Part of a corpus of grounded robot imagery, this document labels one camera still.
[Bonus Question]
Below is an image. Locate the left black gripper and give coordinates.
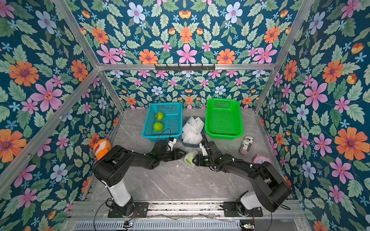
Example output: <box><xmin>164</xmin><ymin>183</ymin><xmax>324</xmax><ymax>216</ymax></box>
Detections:
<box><xmin>158</xmin><ymin>150</ymin><xmax>186</xmax><ymax>163</ymax></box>

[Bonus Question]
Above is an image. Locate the white foam net sleeve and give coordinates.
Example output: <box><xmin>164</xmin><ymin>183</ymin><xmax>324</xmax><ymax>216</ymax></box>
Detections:
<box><xmin>184</xmin><ymin>149</ymin><xmax>198</xmax><ymax>161</ymax></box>

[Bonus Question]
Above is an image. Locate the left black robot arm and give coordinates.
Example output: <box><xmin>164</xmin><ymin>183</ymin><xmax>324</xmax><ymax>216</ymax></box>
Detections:
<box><xmin>93</xmin><ymin>138</ymin><xmax>187</xmax><ymax>217</ymax></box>

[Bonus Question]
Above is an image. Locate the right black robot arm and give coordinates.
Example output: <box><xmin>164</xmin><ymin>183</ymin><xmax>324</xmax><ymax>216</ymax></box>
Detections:
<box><xmin>186</xmin><ymin>141</ymin><xmax>292</xmax><ymax>216</ymax></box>

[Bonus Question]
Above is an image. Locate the grey foam net tray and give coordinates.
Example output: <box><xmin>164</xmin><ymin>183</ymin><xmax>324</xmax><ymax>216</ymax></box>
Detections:
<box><xmin>181</xmin><ymin>116</ymin><xmax>205</xmax><ymax>147</ymax></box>

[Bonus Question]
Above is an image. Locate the green custard apple middle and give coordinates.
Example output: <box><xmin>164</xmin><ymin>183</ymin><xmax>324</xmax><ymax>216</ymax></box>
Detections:
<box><xmin>153</xmin><ymin>122</ymin><xmax>164</xmax><ymax>132</ymax></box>

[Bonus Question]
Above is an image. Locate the white foam net back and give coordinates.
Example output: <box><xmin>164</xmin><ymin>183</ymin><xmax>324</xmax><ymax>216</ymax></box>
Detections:
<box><xmin>182</xmin><ymin>116</ymin><xmax>205</xmax><ymax>133</ymax></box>

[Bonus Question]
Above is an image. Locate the green custard apple back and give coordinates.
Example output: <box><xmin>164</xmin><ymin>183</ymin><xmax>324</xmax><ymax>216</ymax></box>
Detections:
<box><xmin>155</xmin><ymin>112</ymin><xmax>165</xmax><ymax>121</ymax></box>

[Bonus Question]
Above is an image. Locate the teal plastic basket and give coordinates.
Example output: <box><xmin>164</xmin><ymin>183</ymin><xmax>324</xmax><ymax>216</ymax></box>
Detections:
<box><xmin>142</xmin><ymin>103</ymin><xmax>183</xmax><ymax>142</ymax></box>

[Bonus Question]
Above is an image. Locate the green plastic basket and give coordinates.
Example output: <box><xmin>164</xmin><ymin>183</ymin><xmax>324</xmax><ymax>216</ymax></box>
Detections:
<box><xmin>205</xmin><ymin>98</ymin><xmax>244</xmax><ymax>140</ymax></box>

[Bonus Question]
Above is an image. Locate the patterned black white can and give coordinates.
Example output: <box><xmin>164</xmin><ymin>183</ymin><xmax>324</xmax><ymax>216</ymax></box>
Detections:
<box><xmin>239</xmin><ymin>136</ymin><xmax>254</xmax><ymax>156</ymax></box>

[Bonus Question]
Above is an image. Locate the pink alarm clock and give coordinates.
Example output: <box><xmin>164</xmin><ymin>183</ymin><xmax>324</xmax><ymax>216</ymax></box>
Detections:
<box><xmin>253</xmin><ymin>155</ymin><xmax>271</xmax><ymax>164</ymax></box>

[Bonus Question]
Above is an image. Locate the orange clownfish plush toy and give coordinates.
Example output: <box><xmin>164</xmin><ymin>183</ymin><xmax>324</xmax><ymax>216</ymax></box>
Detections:
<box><xmin>93</xmin><ymin>139</ymin><xmax>112</xmax><ymax>160</ymax></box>

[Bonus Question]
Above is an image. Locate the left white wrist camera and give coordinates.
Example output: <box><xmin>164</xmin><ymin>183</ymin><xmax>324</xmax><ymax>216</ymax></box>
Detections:
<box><xmin>168</xmin><ymin>137</ymin><xmax>177</xmax><ymax>151</ymax></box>

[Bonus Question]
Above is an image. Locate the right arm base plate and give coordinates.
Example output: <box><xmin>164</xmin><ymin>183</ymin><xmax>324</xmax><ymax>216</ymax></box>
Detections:
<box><xmin>220</xmin><ymin>201</ymin><xmax>263</xmax><ymax>218</ymax></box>

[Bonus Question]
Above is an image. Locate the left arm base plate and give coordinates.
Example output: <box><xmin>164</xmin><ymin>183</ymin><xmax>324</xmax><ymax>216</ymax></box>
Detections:
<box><xmin>108</xmin><ymin>202</ymin><xmax>149</xmax><ymax>218</ymax></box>

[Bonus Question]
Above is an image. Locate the black hook rail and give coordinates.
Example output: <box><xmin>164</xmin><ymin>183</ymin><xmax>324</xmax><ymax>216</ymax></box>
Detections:
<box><xmin>154</xmin><ymin>64</ymin><xmax>216</xmax><ymax>71</ymax></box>

